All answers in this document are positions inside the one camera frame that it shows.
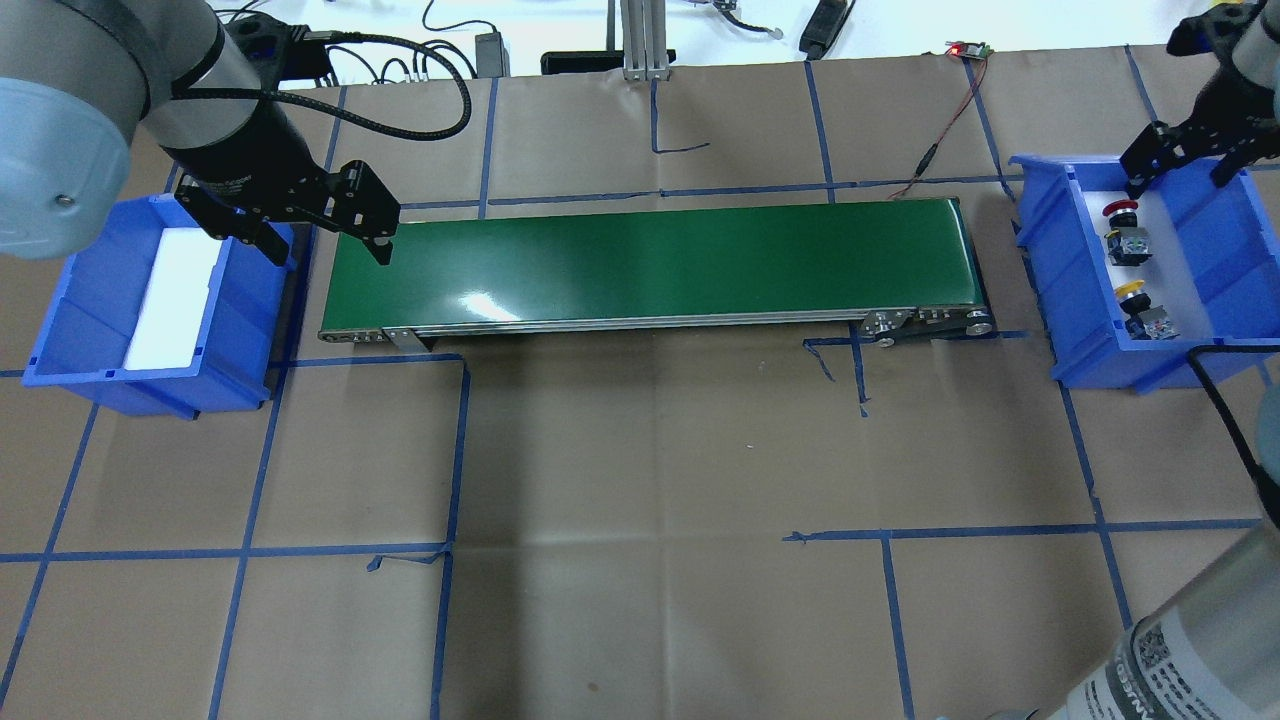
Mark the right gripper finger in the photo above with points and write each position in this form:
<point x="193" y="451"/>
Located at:
<point x="1226" y="168"/>
<point x="1137" y="183"/>

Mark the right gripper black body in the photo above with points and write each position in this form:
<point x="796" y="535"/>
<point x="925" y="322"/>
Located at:
<point x="1208" y="127"/>

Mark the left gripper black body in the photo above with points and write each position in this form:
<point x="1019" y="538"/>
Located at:
<point x="247" y="143"/>

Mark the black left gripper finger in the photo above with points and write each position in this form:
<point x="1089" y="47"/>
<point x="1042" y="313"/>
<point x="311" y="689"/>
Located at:
<point x="380" y="248"/>
<point x="269" y="242"/>

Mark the red mushroom push button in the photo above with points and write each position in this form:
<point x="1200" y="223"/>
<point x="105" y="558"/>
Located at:
<point x="1127" y="242"/>

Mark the yellow mushroom push button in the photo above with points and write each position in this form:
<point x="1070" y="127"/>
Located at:
<point x="1144" y="320"/>

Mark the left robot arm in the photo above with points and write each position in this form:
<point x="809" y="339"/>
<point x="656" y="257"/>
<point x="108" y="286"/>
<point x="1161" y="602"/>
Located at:
<point x="81" y="77"/>

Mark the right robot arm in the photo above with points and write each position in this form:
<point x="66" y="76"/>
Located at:
<point x="760" y="522"/>

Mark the blue plastic bin right side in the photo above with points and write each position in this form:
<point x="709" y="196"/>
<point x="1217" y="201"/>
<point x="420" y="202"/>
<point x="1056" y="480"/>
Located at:
<point x="1230" y="244"/>

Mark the blue plastic bin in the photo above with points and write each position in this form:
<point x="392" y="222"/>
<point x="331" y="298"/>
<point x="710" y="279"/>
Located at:
<point x="1230" y="244"/>
<point x="91" y="317"/>

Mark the white foam pad left bin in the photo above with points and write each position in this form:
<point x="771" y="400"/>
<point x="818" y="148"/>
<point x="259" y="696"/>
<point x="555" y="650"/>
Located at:
<point x="174" y="302"/>

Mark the blue plastic bin left side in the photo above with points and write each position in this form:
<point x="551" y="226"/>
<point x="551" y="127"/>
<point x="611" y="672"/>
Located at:
<point x="91" y="317"/>

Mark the green conveyor belt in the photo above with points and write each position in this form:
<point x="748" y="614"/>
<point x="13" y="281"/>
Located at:
<point x="897" y="269"/>

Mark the aluminium frame post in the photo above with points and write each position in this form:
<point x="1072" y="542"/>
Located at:
<point x="644" y="40"/>

